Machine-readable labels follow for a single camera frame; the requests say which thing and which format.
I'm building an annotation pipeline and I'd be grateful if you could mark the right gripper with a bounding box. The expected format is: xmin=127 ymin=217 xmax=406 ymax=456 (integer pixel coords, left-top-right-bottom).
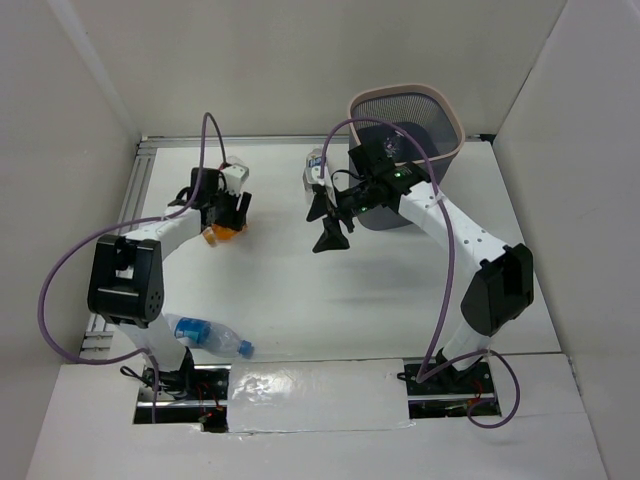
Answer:
xmin=307 ymin=178 xmax=377 ymax=253

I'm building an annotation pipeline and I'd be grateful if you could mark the orange juice bottle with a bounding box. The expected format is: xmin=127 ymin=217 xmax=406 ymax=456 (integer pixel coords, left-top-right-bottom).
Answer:
xmin=202 ymin=224 xmax=247 ymax=246

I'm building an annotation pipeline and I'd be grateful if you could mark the clear bottle green white label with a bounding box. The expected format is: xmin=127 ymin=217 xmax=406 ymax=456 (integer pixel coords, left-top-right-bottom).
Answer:
xmin=302 ymin=148 xmax=325 ymax=204

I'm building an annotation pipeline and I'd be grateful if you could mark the clear bottle blue cap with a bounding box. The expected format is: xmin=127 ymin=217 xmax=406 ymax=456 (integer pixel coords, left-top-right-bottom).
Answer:
xmin=164 ymin=314 xmax=254 ymax=359

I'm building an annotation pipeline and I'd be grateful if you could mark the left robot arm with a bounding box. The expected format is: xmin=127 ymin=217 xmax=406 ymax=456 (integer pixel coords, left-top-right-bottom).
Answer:
xmin=88 ymin=163 xmax=252 ymax=399

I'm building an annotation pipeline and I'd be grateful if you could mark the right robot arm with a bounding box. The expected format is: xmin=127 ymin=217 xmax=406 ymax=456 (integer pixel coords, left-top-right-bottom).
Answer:
xmin=214 ymin=145 xmax=507 ymax=392

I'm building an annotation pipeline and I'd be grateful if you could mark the grey mesh waste bin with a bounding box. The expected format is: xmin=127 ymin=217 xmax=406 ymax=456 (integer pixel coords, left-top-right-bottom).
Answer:
xmin=347 ymin=84 xmax=467 ymax=231

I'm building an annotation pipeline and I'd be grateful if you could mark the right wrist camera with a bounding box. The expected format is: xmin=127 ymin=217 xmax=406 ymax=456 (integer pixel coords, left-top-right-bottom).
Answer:
xmin=311 ymin=167 xmax=335 ymax=203

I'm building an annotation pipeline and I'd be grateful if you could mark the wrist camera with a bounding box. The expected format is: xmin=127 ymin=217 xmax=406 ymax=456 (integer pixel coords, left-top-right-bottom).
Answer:
xmin=311 ymin=167 xmax=335 ymax=203
xmin=219 ymin=157 xmax=249 ymax=196

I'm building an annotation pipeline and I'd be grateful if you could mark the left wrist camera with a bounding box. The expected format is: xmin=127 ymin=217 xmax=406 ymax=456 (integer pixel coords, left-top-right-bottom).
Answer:
xmin=219 ymin=157 xmax=249 ymax=196

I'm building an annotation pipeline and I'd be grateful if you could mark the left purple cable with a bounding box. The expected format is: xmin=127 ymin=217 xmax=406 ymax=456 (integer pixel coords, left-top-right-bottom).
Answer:
xmin=38 ymin=112 xmax=226 ymax=426

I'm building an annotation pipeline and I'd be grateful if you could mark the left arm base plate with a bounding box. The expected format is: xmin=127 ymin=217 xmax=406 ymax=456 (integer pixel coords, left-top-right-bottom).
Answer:
xmin=119 ymin=363 xmax=232 ymax=432

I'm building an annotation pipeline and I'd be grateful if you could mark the aluminium rail frame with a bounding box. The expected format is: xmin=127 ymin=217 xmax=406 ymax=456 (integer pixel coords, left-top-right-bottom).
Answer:
xmin=88 ymin=147 xmax=508 ymax=372

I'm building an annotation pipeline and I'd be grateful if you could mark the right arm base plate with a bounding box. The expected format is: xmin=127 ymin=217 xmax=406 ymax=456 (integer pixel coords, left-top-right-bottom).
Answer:
xmin=396 ymin=361 xmax=501 ymax=420

